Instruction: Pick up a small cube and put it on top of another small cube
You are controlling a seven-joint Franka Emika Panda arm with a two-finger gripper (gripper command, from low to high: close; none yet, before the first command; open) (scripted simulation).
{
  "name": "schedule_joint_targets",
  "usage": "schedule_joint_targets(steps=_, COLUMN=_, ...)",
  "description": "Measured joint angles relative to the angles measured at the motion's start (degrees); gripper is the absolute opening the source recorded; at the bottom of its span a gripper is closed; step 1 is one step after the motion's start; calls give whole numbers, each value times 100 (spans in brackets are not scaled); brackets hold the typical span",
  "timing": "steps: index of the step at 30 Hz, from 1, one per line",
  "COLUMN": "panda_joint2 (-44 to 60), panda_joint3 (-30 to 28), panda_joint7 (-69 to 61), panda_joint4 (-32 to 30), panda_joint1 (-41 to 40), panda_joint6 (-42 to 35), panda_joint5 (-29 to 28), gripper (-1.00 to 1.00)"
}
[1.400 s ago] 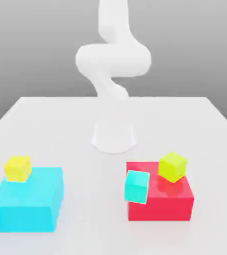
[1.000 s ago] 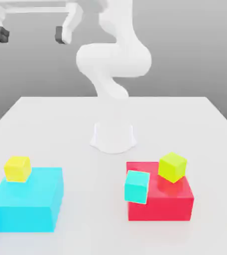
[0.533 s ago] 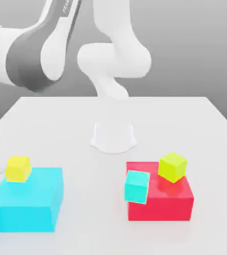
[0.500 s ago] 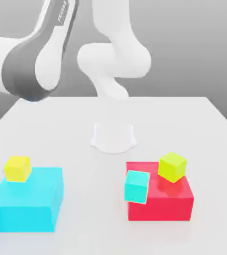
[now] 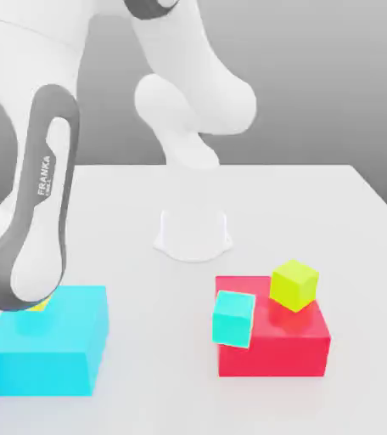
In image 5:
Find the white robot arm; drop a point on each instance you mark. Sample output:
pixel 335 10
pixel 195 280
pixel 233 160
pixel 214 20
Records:
pixel 193 102

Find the small yellow cube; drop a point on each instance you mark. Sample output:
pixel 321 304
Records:
pixel 40 306

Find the small teal cube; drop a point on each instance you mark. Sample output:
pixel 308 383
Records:
pixel 232 319

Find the small yellow-green cube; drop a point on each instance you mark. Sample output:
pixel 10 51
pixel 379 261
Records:
pixel 293 285

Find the large cyan box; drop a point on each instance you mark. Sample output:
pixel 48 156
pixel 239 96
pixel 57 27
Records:
pixel 44 357

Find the large red box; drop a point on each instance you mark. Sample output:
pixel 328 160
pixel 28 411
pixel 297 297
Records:
pixel 281 350

